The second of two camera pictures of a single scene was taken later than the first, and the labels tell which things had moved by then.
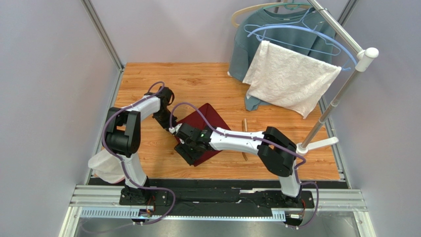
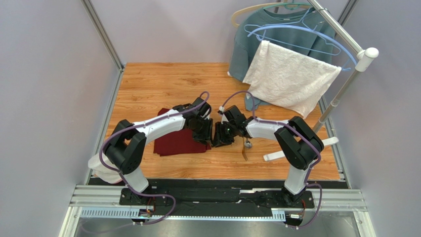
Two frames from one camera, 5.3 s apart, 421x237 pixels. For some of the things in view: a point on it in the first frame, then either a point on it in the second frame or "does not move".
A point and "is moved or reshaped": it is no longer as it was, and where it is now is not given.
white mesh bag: x=107 y=166 does not move
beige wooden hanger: x=233 y=18 does not move
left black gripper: x=169 y=123 -> x=207 y=134
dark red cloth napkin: x=196 y=119 is moved or reshaped
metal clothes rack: x=364 y=54 does not move
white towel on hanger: x=289 y=79 does not move
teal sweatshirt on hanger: x=305 y=32 does not move
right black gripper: x=186 y=151 -> x=222 y=137
